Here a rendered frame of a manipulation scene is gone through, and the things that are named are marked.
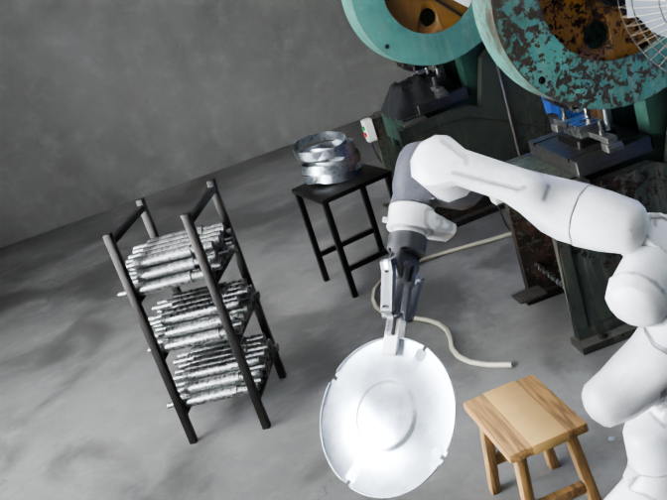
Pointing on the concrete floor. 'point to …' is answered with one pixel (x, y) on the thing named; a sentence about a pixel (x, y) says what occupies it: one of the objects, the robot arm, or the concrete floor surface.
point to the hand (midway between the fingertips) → (394, 337)
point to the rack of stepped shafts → (199, 311)
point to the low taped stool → (529, 436)
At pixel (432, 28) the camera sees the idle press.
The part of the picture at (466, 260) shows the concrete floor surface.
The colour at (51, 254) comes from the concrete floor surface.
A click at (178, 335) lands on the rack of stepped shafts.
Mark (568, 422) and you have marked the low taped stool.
